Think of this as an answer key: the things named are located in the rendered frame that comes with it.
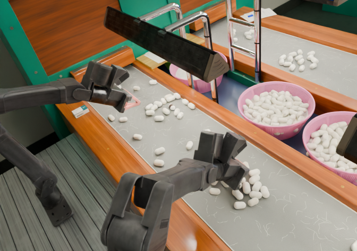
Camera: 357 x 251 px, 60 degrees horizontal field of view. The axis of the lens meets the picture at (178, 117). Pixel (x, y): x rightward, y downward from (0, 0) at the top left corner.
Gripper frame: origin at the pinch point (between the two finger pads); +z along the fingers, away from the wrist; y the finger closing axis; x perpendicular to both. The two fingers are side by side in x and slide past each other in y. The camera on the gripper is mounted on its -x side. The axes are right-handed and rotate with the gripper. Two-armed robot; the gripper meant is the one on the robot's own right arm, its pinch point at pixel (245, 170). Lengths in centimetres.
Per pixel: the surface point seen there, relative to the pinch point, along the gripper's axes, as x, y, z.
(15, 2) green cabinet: -15, 89, -49
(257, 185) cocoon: 1.0, -6.0, -0.9
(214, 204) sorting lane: 10.4, -1.2, -8.8
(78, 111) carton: 16, 67, -22
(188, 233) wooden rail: 15.9, -4.6, -19.2
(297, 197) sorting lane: -1.1, -14.9, 4.7
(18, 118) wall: 65, 162, -14
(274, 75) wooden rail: -29, 27, 33
